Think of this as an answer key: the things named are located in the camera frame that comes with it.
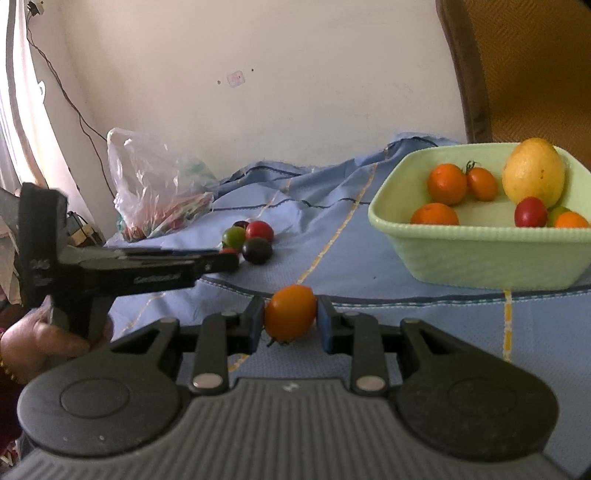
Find large orange mandarin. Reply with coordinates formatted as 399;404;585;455
427;164;468;206

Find person's left hand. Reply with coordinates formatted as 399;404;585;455
1;296;113;385

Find dark purple tomato centre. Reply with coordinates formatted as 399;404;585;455
242;237;273;265

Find dark purple tomato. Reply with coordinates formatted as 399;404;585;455
242;237;273;265
232;220;249;229

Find green tomato left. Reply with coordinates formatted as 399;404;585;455
222;226;246;251

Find green tomato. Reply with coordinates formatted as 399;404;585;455
547;205;569;228
222;226;246;251

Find red cherry tomato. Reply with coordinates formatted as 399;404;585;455
514;197;548;228
245;220;274;242

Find clear plastic bag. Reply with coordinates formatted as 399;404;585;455
107;128;219;243

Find blue checked tablecloth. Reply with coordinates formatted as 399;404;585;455
110;134;590;475

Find orange mandarin left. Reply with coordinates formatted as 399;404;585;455
410;202;460;226

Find light green plastic basket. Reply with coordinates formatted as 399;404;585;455
368;143;591;291

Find orange cherry tomato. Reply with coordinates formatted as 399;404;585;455
466;161;498;202

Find red cherry tomato upper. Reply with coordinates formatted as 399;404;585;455
514;197;548;228

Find orange mandarin behind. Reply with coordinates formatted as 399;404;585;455
554;211;590;228

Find brown woven chair back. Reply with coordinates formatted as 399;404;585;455
436;1;590;164

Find black wall cable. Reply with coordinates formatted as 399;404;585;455
25;0;116;199

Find pink wall sticker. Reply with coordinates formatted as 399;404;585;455
226;71;245;88

